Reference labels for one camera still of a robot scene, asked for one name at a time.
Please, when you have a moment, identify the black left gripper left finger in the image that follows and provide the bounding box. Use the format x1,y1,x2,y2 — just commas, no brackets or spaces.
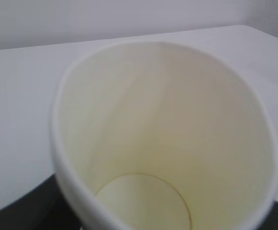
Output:
0,175,82,230

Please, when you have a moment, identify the white paper cup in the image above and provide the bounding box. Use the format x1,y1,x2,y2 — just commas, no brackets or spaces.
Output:
50,41,278,230

